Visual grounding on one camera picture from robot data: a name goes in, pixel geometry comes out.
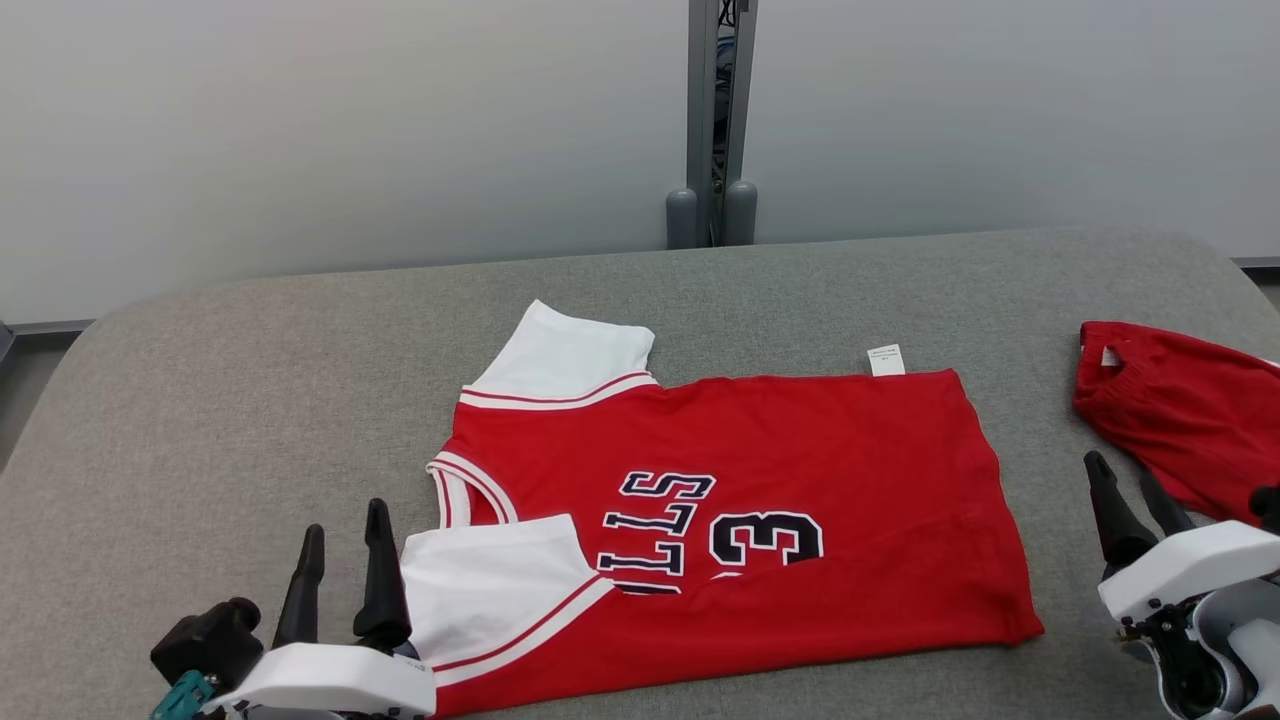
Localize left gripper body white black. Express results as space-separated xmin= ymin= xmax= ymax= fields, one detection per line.
xmin=204 ymin=642 xmax=439 ymax=720

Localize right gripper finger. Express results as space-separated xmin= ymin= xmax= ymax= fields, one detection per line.
xmin=1084 ymin=450 xmax=1160 ymax=581
xmin=1136 ymin=466 xmax=1197 ymax=542

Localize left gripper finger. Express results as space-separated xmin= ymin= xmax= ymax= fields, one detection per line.
xmin=271 ymin=524 xmax=327 ymax=650
xmin=351 ymin=498 xmax=414 ymax=651

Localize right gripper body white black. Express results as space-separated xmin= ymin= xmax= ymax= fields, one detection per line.
xmin=1097 ymin=519 xmax=1280 ymax=720

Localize red mesh shorts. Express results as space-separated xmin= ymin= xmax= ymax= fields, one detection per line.
xmin=1071 ymin=320 xmax=1280 ymax=529

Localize red basketball jersey white sleeves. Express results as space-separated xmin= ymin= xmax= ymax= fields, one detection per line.
xmin=399 ymin=299 xmax=1047 ymax=720

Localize grey metal partition post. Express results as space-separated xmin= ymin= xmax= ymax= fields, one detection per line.
xmin=665 ymin=0 xmax=761 ymax=250

